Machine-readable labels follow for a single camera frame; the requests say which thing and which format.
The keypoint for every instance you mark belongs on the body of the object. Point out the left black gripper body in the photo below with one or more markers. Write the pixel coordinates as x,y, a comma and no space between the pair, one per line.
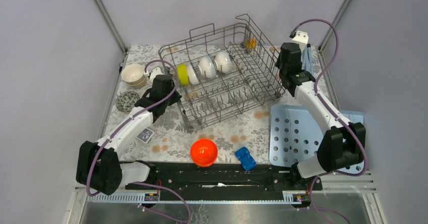
174,98

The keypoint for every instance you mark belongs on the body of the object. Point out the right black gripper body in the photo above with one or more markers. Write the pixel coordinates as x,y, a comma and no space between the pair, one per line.
279,65

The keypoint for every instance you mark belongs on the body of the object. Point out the plain beige bowl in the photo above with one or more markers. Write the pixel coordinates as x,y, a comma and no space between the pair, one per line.
139,85

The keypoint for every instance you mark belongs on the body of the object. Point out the beige bowl with leaf pattern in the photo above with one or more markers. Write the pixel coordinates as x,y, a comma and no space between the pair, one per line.
133,74

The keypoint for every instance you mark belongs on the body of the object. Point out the pink patterned bowl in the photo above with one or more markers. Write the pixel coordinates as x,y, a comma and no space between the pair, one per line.
126,100

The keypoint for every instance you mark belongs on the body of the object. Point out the white ribbed bowl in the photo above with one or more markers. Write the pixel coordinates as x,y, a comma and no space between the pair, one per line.
223,62
207,67

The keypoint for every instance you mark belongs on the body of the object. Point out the grey wire dish rack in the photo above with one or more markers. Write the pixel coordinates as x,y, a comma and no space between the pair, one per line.
254,76

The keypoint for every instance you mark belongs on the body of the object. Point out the orange bowl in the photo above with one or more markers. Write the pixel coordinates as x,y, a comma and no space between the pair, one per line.
204,152

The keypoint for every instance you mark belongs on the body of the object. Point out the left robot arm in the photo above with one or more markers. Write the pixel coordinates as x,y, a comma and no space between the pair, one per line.
99,167

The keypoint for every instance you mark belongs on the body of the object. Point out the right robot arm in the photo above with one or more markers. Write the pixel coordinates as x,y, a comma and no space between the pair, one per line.
343,142

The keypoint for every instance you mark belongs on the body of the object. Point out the blue folded metal stand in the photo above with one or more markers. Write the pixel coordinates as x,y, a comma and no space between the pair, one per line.
307,60

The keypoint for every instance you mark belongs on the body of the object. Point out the yellow-green bowl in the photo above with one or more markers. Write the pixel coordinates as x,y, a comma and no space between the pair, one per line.
187,75

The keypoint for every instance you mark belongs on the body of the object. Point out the yellow rubber duck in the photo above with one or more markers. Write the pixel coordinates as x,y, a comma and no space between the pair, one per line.
251,43

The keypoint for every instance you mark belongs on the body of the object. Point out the floral patterned table mat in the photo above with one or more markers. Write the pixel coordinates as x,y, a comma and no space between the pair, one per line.
172,143

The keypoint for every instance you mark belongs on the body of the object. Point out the light blue perforated board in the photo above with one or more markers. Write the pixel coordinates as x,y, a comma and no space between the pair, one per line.
294,137

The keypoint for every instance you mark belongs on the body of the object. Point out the blue toy car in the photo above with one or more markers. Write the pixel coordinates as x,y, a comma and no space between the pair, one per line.
245,158

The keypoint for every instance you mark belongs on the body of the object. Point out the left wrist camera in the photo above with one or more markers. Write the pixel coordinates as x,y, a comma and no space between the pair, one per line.
151,74

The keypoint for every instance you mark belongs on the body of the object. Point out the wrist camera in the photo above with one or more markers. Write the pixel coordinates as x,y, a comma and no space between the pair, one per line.
151,74
301,38

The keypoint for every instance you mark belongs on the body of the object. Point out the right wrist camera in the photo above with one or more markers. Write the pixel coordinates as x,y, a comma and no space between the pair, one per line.
301,38

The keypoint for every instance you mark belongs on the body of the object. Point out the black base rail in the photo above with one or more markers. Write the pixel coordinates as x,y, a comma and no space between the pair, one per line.
225,181

